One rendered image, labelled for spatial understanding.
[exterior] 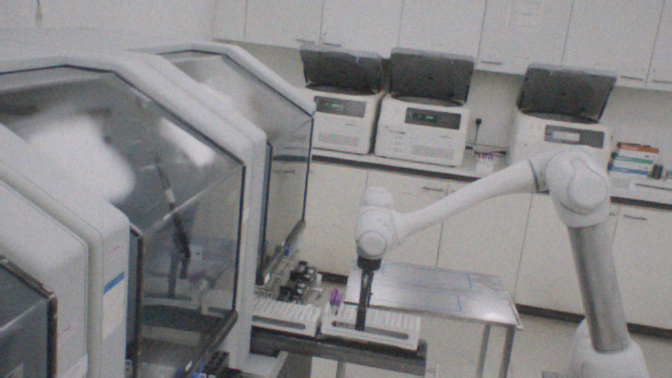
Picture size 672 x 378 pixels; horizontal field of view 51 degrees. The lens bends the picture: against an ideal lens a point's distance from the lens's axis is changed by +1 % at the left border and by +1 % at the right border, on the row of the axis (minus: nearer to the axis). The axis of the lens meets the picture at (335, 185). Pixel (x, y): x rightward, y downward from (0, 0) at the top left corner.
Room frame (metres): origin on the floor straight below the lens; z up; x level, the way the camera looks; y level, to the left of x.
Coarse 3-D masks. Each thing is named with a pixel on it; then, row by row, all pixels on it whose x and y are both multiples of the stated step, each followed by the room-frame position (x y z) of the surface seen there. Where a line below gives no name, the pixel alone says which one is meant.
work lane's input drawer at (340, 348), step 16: (256, 336) 1.96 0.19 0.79; (272, 336) 1.95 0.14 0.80; (288, 336) 1.95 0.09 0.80; (304, 336) 1.95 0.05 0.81; (320, 336) 1.97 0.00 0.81; (336, 336) 1.99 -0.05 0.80; (304, 352) 1.94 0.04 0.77; (320, 352) 1.93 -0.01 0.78; (336, 352) 1.92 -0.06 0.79; (352, 352) 1.92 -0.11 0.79; (368, 352) 1.91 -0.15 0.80; (384, 352) 1.91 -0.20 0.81; (400, 352) 1.91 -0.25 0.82; (416, 352) 1.92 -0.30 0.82; (384, 368) 1.90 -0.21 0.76; (400, 368) 1.89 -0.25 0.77; (416, 368) 1.89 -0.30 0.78; (432, 368) 1.94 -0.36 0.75
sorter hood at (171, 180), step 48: (0, 96) 1.27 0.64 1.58; (48, 96) 1.39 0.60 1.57; (96, 96) 1.54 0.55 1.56; (144, 96) 1.71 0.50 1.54; (48, 144) 1.21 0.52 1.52; (96, 144) 1.32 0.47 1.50; (144, 144) 1.45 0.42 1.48; (192, 144) 1.61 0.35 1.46; (96, 192) 1.15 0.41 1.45; (144, 192) 1.25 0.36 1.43; (192, 192) 1.37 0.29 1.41; (240, 192) 1.67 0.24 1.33; (144, 240) 1.11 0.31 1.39; (192, 240) 1.35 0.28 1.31; (240, 240) 1.69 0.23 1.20; (144, 288) 1.13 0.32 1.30; (192, 288) 1.37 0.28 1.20; (144, 336) 1.14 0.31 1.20; (192, 336) 1.39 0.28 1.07
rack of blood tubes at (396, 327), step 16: (352, 320) 1.93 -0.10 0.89; (368, 320) 1.94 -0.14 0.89; (384, 320) 1.96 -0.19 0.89; (400, 320) 1.97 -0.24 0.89; (416, 320) 1.98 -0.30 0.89; (352, 336) 1.93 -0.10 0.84; (368, 336) 1.93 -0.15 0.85; (384, 336) 1.92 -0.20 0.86; (400, 336) 1.97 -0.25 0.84; (416, 336) 1.91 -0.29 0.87
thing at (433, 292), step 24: (384, 264) 2.63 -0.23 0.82; (408, 264) 2.66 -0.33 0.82; (384, 288) 2.38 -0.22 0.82; (408, 288) 2.40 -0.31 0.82; (432, 288) 2.43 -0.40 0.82; (456, 288) 2.46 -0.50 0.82; (480, 288) 2.48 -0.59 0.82; (408, 312) 2.22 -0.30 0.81; (432, 312) 2.22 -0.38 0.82; (456, 312) 2.24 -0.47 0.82; (480, 312) 2.26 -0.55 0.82; (504, 312) 2.28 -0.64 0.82; (480, 360) 2.62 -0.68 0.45; (504, 360) 2.20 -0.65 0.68
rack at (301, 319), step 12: (264, 300) 2.07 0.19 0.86; (252, 312) 1.98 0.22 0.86; (264, 312) 1.98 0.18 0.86; (276, 312) 1.99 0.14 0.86; (288, 312) 2.00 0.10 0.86; (300, 312) 2.02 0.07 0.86; (312, 312) 2.02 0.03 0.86; (252, 324) 1.98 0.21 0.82; (264, 324) 1.97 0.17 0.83; (276, 324) 2.02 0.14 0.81; (288, 324) 2.03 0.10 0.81; (300, 324) 2.04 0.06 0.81; (312, 324) 1.95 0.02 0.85
